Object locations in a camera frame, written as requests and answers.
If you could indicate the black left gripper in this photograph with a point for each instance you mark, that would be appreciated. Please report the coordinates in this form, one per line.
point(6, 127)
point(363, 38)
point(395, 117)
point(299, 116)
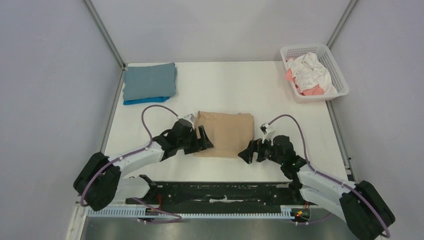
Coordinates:
point(201, 144)

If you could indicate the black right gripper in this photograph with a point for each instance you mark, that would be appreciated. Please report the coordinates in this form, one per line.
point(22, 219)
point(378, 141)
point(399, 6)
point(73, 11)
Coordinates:
point(257, 152)

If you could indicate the beige t shirt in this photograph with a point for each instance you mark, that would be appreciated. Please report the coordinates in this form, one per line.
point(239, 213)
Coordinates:
point(229, 133)

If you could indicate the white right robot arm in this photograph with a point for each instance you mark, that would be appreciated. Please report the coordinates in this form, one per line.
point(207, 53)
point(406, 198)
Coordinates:
point(359, 205)

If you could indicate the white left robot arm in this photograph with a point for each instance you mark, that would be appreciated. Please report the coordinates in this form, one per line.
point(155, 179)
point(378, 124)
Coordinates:
point(103, 180)

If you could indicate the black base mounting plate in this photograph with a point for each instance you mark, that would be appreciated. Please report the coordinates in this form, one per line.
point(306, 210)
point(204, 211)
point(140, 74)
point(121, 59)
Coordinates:
point(189, 197)

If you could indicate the folded bright blue t shirt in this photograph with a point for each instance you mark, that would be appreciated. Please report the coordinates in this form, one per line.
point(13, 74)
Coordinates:
point(160, 99)

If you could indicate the folded grey-blue t shirt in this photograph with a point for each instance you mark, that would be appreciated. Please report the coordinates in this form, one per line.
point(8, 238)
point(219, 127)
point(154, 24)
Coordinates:
point(142, 82)

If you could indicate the pink t shirt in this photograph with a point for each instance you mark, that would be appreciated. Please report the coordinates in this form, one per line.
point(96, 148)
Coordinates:
point(305, 73)

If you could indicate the white t shirt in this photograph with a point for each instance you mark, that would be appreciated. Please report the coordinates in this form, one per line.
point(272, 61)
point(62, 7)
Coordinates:
point(325, 81)

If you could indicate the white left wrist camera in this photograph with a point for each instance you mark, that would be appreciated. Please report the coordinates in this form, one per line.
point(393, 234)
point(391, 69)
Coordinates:
point(190, 118)

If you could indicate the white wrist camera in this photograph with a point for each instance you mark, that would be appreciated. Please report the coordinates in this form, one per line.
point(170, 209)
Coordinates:
point(268, 132)
point(190, 118)

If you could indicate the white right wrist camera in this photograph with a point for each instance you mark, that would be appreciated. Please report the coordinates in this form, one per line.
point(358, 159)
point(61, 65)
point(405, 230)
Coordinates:
point(268, 132)

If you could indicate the white slotted cable duct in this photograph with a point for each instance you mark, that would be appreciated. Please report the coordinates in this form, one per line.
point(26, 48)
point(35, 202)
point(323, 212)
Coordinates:
point(142, 212)

